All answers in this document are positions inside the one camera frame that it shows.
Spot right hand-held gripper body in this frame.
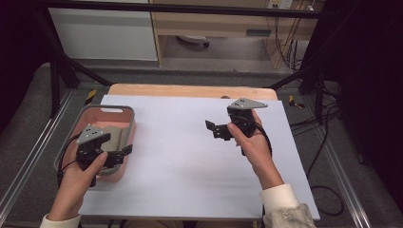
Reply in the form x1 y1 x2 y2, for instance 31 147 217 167
213 97 269 141

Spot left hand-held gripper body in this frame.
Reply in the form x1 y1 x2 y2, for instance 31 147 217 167
75 123 125 173

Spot beige cloth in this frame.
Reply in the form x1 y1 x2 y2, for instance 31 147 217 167
101 126 131 153

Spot pink basket with grey rim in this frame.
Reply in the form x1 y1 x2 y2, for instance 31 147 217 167
53 104 137 183

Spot person's right hand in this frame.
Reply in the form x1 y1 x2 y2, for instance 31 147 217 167
226 109 285 191

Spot person's left hand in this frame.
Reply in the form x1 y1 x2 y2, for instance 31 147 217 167
58 151 108 211

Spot yellow and black tape piece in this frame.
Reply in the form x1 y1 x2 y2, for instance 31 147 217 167
84 88 98 106
288 94 306 109

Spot wooden table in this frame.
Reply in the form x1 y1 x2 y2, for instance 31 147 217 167
107 83 279 102

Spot black metal stand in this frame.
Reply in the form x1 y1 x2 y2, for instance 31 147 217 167
31 9 113 120
267 47 341 126

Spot white board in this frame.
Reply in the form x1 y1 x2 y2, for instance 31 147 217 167
77 94 321 221

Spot chair base with caster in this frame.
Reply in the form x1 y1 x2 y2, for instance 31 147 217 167
175 34 211 49

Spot light wooden desk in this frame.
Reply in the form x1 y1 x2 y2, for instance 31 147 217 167
148 0 322 69

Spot white cabinet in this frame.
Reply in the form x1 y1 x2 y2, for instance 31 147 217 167
48 0 159 62

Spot white power strip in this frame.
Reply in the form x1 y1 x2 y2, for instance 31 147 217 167
266 0 295 10

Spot dark curtain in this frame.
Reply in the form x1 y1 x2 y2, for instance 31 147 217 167
0 0 53 136
303 0 403 205

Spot right hand-held gripper cable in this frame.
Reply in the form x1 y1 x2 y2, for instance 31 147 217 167
240 121 274 159

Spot hand-held gripper cable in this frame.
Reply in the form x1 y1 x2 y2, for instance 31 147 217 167
240 121 274 159
56 134 81 188

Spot left hand-held gripper cable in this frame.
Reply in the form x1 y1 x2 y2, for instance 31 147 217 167
56 134 81 188

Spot aluminium rail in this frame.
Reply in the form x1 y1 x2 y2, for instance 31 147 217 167
0 89 76 218
317 124 373 228

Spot hanging black cables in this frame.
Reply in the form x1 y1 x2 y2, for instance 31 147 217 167
265 15 307 72

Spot black metal frame bar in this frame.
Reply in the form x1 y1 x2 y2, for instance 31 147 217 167
41 0 334 19

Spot black floor cable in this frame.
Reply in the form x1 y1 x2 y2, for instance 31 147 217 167
289 94 346 218

